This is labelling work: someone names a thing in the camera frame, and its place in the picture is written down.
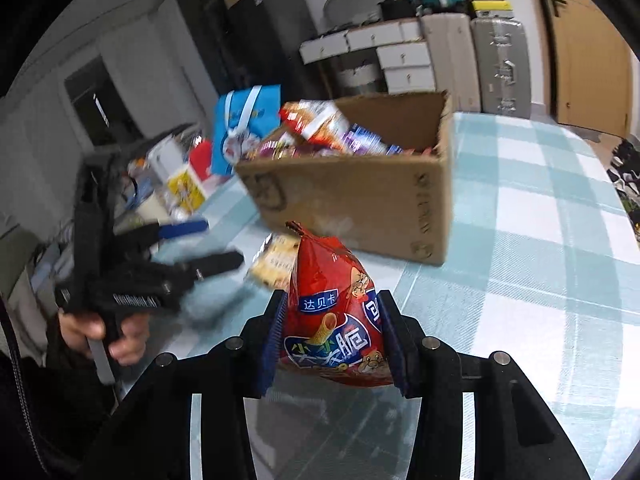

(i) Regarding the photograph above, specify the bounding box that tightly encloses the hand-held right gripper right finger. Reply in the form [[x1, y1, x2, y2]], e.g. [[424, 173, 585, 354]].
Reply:
[[376, 289, 592, 480]]

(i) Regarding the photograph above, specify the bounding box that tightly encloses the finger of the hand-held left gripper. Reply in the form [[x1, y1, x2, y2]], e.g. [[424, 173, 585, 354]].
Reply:
[[114, 216, 211, 257], [150, 251, 246, 287]]

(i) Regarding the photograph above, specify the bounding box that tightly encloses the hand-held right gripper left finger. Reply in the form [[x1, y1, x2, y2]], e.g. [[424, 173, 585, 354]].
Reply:
[[75, 289, 289, 480]]

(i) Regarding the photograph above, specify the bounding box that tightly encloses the small beige snack packet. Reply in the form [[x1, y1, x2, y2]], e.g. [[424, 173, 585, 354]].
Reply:
[[247, 232, 302, 292]]

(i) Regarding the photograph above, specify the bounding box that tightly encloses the purple candy packet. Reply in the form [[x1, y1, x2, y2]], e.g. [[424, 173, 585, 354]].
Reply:
[[249, 132, 321, 162]]

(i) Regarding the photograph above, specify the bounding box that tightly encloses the brown cardboard box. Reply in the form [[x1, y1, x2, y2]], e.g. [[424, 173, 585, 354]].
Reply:
[[234, 91, 454, 267]]

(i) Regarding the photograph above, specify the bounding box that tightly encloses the white red snack bag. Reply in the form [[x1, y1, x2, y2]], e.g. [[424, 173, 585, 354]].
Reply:
[[278, 100, 352, 149]]

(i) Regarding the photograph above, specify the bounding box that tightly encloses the blue snack packet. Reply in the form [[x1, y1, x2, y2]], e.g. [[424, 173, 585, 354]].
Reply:
[[341, 124, 404, 157]]

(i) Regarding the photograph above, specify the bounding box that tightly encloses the person's left forearm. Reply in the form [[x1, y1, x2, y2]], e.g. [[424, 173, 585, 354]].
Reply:
[[0, 305, 126, 480]]

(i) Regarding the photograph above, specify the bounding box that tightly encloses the person's left hand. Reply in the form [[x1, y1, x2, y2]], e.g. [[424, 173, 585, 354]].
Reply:
[[59, 309, 149, 367]]

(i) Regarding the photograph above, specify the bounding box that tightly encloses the yellow carton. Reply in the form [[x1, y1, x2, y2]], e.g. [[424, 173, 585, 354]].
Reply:
[[166, 162, 207, 222]]

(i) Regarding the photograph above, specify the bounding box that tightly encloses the red container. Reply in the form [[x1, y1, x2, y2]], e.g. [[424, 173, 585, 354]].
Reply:
[[189, 137, 216, 182]]

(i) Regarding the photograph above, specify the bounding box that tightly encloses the blue cartoon tote bag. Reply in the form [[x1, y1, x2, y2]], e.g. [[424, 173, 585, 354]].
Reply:
[[210, 85, 282, 177]]

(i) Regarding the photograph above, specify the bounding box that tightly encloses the black refrigerator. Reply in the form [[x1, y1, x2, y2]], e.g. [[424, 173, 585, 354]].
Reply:
[[225, 0, 332, 107]]

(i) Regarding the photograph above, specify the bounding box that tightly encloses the white drawer desk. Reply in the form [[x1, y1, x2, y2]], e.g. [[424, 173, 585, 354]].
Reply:
[[299, 16, 434, 97]]

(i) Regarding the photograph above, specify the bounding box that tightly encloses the pile of dark shoes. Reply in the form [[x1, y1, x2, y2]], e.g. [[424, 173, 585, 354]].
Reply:
[[606, 136, 640, 247]]

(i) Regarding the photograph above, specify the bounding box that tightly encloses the beige suitcase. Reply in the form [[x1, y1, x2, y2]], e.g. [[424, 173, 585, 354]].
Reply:
[[419, 11, 484, 114]]

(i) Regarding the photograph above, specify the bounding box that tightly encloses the silver suitcase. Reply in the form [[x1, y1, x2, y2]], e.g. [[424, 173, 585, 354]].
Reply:
[[470, 16, 532, 121]]

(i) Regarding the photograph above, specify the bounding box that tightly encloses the black storage box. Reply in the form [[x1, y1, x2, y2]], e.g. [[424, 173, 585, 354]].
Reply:
[[376, 0, 422, 22]]

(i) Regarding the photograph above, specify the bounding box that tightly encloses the wooden door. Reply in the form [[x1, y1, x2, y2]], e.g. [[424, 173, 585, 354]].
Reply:
[[529, 0, 634, 139]]

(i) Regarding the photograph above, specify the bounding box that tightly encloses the yellow black box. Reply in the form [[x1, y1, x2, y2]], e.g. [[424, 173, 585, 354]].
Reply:
[[471, 0, 514, 22]]

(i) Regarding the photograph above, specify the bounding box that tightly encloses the grey oval frame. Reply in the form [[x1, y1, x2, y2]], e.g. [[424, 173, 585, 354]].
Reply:
[[321, 0, 387, 27]]

